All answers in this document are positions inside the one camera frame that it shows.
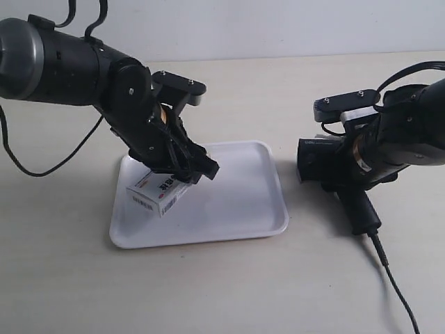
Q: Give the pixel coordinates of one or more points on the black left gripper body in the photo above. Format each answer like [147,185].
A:
[154,133]

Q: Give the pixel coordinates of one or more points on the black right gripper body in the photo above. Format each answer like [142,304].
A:
[373,155]

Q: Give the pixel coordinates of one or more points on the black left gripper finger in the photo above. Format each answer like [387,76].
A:
[200,164]
[187,175]

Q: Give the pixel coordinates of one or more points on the white red medicine box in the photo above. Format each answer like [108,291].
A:
[156,192]

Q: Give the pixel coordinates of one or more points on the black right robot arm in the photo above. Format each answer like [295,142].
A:
[409,131]

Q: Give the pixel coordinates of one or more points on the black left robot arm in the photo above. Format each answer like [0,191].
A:
[41,64]

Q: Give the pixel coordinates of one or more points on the white plastic tray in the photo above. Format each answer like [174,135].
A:
[244,201]

